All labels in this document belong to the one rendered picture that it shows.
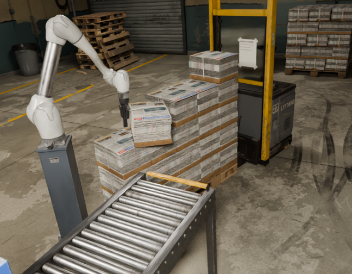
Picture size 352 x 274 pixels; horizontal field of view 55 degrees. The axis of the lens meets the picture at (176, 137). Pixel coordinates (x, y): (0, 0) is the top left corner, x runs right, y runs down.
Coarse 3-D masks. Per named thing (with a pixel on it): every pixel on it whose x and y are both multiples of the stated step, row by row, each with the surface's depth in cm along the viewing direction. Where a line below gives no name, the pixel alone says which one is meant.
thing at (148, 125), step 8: (136, 112) 256; (144, 112) 256; (152, 112) 255; (160, 112) 255; (168, 112) 255; (136, 120) 243; (144, 120) 244; (152, 120) 246; (160, 120) 247; (168, 120) 248; (136, 128) 247; (144, 128) 248; (152, 128) 250; (160, 128) 251; (168, 128) 252; (136, 136) 250; (144, 136) 252; (152, 136) 253; (160, 136) 254; (168, 136) 256
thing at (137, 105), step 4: (132, 104) 272; (136, 104) 271; (140, 104) 271; (144, 104) 271; (148, 104) 271; (152, 104) 271; (156, 104) 271; (160, 104) 270; (164, 104) 270; (132, 108) 264; (136, 108) 264
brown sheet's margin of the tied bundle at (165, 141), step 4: (156, 140) 254; (160, 140) 255; (164, 140) 256; (168, 140) 257; (136, 144) 252; (140, 144) 253; (144, 144) 254; (148, 144) 255; (152, 144) 255; (156, 144) 256; (160, 144) 257
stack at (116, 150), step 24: (192, 120) 296; (216, 120) 321; (96, 144) 270; (120, 144) 263; (168, 144) 282; (192, 144) 305; (216, 144) 329; (120, 168) 254; (168, 168) 289; (192, 168) 313; (216, 168) 340
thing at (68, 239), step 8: (136, 176) 222; (144, 176) 225; (128, 184) 214; (136, 184) 218; (120, 192) 206; (112, 200) 200; (104, 208) 193; (88, 216) 187; (96, 216) 186; (80, 224) 181; (88, 224) 181; (72, 232) 176; (80, 232) 176; (64, 240) 171; (56, 248) 166; (80, 248) 178; (48, 256) 161; (40, 264) 157; (24, 272) 153; (32, 272) 153; (40, 272) 156
